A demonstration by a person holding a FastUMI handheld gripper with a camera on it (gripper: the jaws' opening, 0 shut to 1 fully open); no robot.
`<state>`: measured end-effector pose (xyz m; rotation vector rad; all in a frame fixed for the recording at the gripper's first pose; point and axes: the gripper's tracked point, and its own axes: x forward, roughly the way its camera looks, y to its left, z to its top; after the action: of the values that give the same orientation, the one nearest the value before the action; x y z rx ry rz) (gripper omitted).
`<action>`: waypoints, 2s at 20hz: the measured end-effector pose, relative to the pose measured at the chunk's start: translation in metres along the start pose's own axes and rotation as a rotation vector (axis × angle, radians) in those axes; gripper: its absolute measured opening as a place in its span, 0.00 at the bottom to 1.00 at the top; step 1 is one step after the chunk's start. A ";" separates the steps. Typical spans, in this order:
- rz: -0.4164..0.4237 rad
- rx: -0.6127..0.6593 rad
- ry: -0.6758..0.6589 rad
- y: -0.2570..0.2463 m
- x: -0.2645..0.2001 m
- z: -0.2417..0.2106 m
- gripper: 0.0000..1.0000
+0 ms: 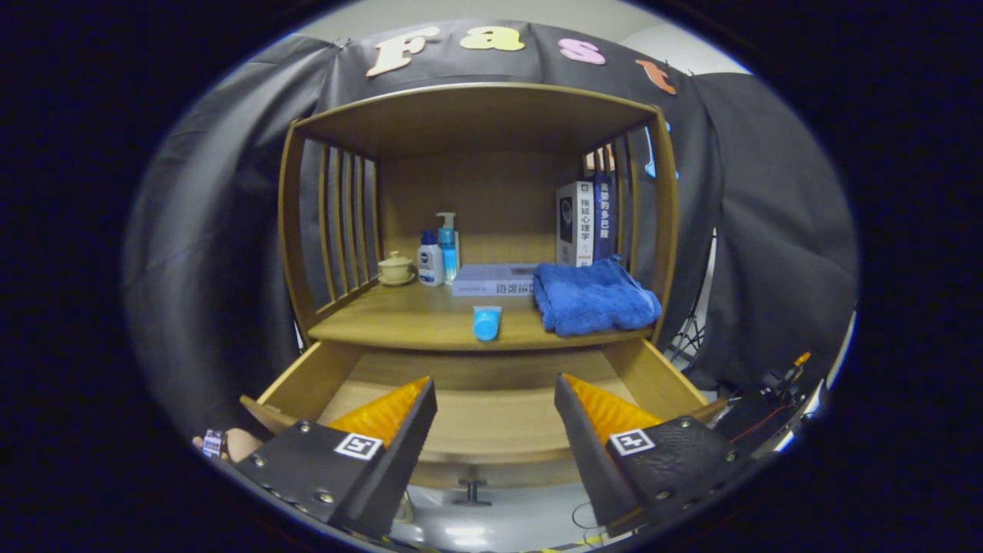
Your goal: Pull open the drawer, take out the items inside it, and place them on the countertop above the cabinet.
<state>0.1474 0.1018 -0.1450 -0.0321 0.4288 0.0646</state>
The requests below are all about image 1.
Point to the wooden drawer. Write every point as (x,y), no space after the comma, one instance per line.
(491,422)

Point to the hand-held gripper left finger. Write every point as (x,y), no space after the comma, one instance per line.
(403,453)

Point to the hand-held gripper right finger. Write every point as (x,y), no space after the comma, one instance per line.
(587,453)

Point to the small printed device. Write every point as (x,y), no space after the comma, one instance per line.
(213,443)

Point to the dark blue upright book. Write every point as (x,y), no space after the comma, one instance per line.
(604,219)

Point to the wooden countertop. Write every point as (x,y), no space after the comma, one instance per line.
(415,319)

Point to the orange clamp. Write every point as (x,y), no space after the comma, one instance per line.
(801,359)

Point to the pale flat-lying book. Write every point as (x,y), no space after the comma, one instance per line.
(491,280)

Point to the white bottle with blue cap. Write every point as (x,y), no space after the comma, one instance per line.
(430,265)

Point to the blue pump bottle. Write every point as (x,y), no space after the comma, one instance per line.
(448,250)

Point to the folded blue towel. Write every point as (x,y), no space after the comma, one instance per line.
(591,299)

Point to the blue squeeze tube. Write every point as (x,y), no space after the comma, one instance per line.
(487,324)

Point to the black tripod stand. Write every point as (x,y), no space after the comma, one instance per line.
(689,338)

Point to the beige lidded ceramic cup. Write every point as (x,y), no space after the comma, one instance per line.
(396,269)

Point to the black backdrop cloth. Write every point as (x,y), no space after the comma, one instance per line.
(768,230)

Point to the wooden cabinet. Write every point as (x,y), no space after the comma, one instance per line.
(491,192)

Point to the white upright book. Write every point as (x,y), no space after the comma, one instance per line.
(576,223)

